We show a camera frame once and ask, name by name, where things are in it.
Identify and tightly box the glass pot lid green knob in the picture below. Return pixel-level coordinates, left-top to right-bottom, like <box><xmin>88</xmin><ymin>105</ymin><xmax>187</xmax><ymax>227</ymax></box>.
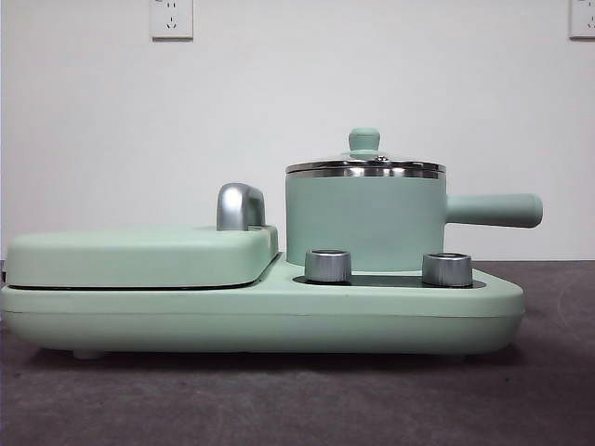
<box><xmin>284</xmin><ymin>126</ymin><xmax>449</xmax><ymax>176</ymax></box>

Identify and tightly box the mint green handled pot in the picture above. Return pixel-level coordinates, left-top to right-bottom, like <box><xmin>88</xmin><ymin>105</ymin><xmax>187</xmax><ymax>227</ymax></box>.
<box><xmin>284</xmin><ymin>167</ymin><xmax>545</xmax><ymax>274</ymax></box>

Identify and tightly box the chrome griddle cover handle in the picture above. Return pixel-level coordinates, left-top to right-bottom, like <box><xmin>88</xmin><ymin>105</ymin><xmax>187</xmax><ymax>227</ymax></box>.
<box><xmin>216</xmin><ymin>182</ymin><xmax>268</xmax><ymax>232</ymax></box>

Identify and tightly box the mint green griddle cover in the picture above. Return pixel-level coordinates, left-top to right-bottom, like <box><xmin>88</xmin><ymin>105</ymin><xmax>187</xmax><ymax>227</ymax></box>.
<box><xmin>3</xmin><ymin>223</ymin><xmax>281</xmax><ymax>287</ymax></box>

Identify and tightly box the white wall socket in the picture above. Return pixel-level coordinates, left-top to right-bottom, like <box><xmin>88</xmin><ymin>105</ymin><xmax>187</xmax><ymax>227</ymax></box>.
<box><xmin>568</xmin><ymin>0</ymin><xmax>595</xmax><ymax>41</ymax></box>
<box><xmin>150</xmin><ymin>0</ymin><xmax>194</xmax><ymax>41</ymax></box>

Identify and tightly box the chrome control knob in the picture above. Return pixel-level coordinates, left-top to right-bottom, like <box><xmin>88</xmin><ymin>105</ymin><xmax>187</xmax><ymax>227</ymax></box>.
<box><xmin>421</xmin><ymin>252</ymin><xmax>475</xmax><ymax>287</ymax></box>
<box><xmin>304</xmin><ymin>249</ymin><xmax>353</xmax><ymax>283</ymax></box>

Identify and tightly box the mint green breakfast machine base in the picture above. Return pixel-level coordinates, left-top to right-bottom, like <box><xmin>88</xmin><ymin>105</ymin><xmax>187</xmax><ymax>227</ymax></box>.
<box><xmin>0</xmin><ymin>250</ymin><xmax>527</xmax><ymax>361</ymax></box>

